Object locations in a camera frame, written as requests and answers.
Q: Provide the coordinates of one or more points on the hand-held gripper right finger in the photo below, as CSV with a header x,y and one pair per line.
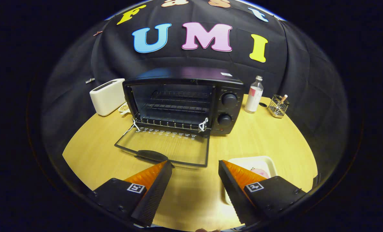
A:
x,y
234,193

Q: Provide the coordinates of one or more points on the white bread toaster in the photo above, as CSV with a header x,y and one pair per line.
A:
x,y
106,96

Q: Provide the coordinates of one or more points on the black bottle cap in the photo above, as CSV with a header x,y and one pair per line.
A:
x,y
263,104

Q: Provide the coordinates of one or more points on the cream rectangular food tray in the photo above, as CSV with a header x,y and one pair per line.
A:
x,y
252,161

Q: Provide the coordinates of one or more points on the silver metal clip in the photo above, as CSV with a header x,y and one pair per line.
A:
x,y
90,80

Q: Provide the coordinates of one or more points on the pink ham slice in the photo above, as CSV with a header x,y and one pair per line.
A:
x,y
262,174

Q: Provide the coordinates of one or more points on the clear bottle pink label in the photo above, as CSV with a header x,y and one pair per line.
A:
x,y
254,96

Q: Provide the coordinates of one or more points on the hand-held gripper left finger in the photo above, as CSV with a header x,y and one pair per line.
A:
x,y
157,193

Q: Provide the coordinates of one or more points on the wooden stick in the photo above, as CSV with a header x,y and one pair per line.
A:
x,y
283,98

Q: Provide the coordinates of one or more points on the black toaster oven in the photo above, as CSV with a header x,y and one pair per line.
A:
x,y
230,111

